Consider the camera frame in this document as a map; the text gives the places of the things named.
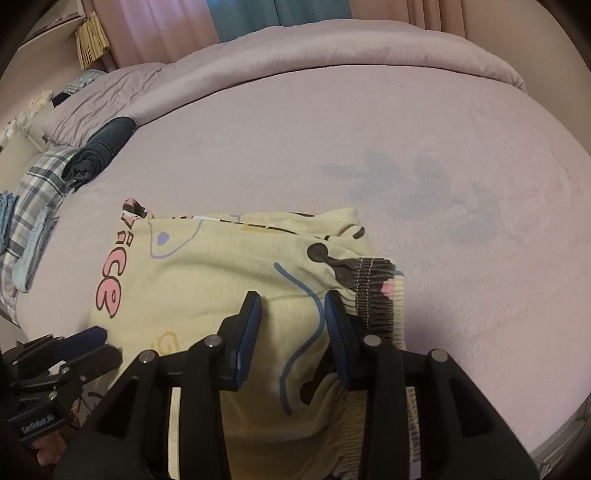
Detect pink duvet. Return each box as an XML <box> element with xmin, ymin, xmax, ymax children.
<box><xmin>44</xmin><ymin>21</ymin><xmax>527</xmax><ymax>148</ymax></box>

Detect plaid pillow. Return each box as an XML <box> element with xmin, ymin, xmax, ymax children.
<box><xmin>0</xmin><ymin>145</ymin><xmax>81</xmax><ymax>319</ymax></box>

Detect dark folded pants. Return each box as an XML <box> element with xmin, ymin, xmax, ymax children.
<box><xmin>62</xmin><ymin>116</ymin><xmax>137</xmax><ymax>191</ymax></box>

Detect pink and blue curtain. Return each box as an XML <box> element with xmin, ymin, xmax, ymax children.
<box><xmin>90</xmin><ymin>0</ymin><xmax>467</xmax><ymax>70</ymax></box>

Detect blue checked cloth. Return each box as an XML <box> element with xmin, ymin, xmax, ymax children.
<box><xmin>62</xmin><ymin>69</ymin><xmax>109</xmax><ymax>95</ymax></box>

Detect bed with pink sheet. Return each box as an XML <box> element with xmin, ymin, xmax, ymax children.
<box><xmin>0</xmin><ymin>21</ymin><xmax>591</xmax><ymax>462</ymax></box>

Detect white cabinet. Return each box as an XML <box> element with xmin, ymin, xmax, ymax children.
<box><xmin>18</xmin><ymin>0</ymin><xmax>88</xmax><ymax>51</ymax></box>

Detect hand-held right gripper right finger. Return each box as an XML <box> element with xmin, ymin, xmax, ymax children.
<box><xmin>324</xmin><ymin>290</ymin><xmax>539</xmax><ymax>480</ymax></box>

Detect yellow cartoon print pants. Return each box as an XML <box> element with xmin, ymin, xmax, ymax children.
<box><xmin>88</xmin><ymin>198</ymin><xmax>409</xmax><ymax>480</ymax></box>

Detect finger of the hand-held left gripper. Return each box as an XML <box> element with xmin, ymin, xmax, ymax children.
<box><xmin>48</xmin><ymin>326</ymin><xmax>110</xmax><ymax>360</ymax></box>
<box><xmin>60</xmin><ymin>344</ymin><xmax>123</xmax><ymax>385</ymax></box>

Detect white plush toy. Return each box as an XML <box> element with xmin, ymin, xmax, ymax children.
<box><xmin>25</xmin><ymin>90</ymin><xmax>54</xmax><ymax>112</ymax></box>

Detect straw tassel decoration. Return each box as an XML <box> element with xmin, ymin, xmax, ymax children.
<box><xmin>75</xmin><ymin>11</ymin><xmax>112</xmax><ymax>69</ymax></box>

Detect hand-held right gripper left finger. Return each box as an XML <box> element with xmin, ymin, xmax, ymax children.
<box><xmin>53</xmin><ymin>291</ymin><xmax>264</xmax><ymax>480</ymax></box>

